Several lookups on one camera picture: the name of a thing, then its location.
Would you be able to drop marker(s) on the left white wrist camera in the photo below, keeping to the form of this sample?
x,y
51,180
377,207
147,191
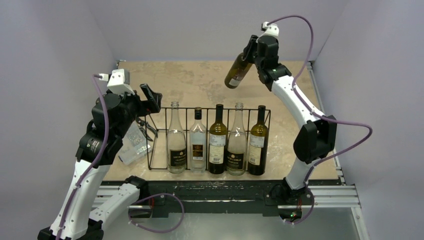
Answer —
x,y
118,82

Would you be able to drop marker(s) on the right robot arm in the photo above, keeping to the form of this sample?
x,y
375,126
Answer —
x,y
317,132

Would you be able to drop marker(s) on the green bottle white label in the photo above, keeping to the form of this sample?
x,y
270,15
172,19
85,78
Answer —
x,y
218,134

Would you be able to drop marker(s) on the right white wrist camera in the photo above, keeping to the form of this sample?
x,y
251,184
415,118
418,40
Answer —
x,y
270,29

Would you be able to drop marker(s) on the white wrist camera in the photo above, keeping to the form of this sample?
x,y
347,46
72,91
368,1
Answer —
x,y
118,82
270,29

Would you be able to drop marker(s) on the black wire wine rack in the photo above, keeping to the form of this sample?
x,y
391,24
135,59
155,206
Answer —
x,y
208,116

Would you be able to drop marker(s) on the clear bottle black label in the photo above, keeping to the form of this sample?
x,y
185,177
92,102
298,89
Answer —
x,y
237,144

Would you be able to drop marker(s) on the black pruning shears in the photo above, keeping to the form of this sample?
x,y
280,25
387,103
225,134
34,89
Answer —
x,y
143,126

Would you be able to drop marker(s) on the black table front rail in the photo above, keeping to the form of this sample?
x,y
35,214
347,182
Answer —
x,y
240,197

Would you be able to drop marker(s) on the clear bottle black cap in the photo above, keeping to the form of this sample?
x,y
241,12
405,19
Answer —
x,y
197,143

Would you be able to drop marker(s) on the clear tall bottle dark label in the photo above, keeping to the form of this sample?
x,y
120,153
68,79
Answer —
x,y
176,142

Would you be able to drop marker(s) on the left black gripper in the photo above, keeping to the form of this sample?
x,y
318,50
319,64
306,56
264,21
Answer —
x,y
152,104

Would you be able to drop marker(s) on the dark bottle silver neck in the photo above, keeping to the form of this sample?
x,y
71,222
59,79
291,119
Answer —
x,y
237,72

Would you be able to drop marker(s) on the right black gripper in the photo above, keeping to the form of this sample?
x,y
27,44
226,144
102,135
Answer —
x,y
252,46

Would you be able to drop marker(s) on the dark green wine bottle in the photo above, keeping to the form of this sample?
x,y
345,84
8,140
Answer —
x,y
258,144

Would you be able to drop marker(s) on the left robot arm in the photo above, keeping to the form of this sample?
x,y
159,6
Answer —
x,y
112,116

